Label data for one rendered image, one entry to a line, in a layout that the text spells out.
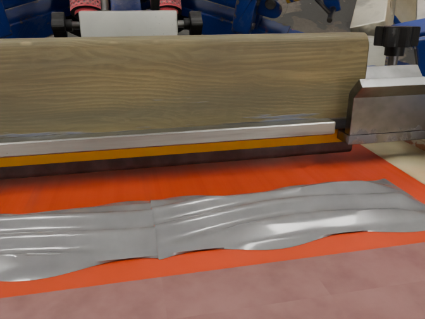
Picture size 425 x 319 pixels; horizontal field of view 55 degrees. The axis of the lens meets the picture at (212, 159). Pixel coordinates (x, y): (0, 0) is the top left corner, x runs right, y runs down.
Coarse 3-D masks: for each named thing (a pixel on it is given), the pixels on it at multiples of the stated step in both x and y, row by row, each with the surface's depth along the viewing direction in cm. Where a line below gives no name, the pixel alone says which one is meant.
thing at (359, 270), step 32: (256, 160) 35; (288, 160) 35; (320, 160) 35; (352, 160) 35; (384, 160) 35; (160, 192) 29; (192, 192) 29; (224, 192) 29; (416, 192) 29; (192, 256) 22; (224, 256) 22; (256, 256) 22; (288, 256) 22; (320, 256) 21; (352, 256) 21; (384, 256) 21; (416, 256) 21; (192, 288) 19; (224, 288) 19; (256, 288) 19; (288, 288) 19; (320, 288) 19; (352, 288) 19; (384, 288) 19; (416, 288) 19
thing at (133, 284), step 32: (0, 192) 29; (32, 192) 29; (64, 192) 29; (96, 192) 29; (128, 192) 29; (0, 288) 19; (32, 288) 19; (64, 288) 19; (96, 288) 19; (128, 288) 19; (160, 288) 19
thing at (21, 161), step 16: (192, 144) 32; (208, 144) 32; (224, 144) 32; (240, 144) 33; (256, 144) 33; (272, 144) 33; (288, 144) 34; (0, 160) 29; (16, 160) 30; (32, 160) 30; (48, 160) 30; (64, 160) 30; (80, 160) 30
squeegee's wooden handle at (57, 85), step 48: (0, 48) 26; (48, 48) 27; (96, 48) 27; (144, 48) 28; (192, 48) 29; (240, 48) 29; (288, 48) 30; (336, 48) 31; (0, 96) 27; (48, 96) 28; (96, 96) 28; (144, 96) 29; (192, 96) 30; (240, 96) 30; (288, 96) 31; (336, 96) 32
